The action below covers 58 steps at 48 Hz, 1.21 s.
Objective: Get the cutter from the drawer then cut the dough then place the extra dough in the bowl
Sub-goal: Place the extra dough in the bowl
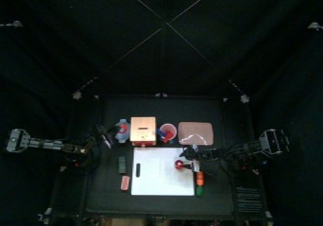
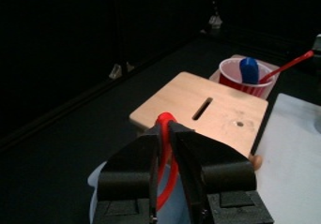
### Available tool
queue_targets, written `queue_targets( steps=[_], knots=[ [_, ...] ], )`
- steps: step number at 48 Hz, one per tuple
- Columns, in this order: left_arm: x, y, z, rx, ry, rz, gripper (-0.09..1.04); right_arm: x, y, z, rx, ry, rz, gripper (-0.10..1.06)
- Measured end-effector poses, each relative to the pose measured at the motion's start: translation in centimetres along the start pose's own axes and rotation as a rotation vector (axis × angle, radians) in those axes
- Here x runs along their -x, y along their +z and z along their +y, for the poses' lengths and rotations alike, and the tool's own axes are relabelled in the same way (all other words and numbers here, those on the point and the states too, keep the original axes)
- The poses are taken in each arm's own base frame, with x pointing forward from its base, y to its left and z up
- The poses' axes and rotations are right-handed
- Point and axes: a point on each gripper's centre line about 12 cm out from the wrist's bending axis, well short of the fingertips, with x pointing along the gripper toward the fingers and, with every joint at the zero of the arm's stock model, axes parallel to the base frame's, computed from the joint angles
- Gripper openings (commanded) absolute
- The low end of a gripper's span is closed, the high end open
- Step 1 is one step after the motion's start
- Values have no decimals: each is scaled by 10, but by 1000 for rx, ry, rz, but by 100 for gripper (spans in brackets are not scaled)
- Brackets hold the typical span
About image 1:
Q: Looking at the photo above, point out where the red cup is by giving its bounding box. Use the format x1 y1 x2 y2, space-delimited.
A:
158 123 178 144

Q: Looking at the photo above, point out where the dark green striped block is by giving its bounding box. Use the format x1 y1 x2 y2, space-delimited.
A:
118 156 127 175

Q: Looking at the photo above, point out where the pink block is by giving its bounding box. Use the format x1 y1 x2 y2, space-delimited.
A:
121 175 131 191

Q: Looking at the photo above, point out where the blue toy utensil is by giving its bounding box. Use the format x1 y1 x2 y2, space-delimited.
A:
155 128 174 144

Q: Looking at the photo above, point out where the white text label sticker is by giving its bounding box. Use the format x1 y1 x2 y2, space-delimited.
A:
235 186 263 218

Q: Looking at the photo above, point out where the thin diagonal brace wire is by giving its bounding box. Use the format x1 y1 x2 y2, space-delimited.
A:
118 0 245 95
79 0 223 93

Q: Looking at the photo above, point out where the pink tray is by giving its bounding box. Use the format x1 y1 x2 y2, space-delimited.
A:
177 121 215 147

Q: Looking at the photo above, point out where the red toy utensil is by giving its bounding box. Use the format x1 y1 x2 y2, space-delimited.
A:
162 130 175 143

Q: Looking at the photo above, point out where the wooden drawer box red front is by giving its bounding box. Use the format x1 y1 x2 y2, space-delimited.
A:
129 115 158 148

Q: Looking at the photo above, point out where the white cutting board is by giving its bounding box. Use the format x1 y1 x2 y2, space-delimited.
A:
130 147 197 197

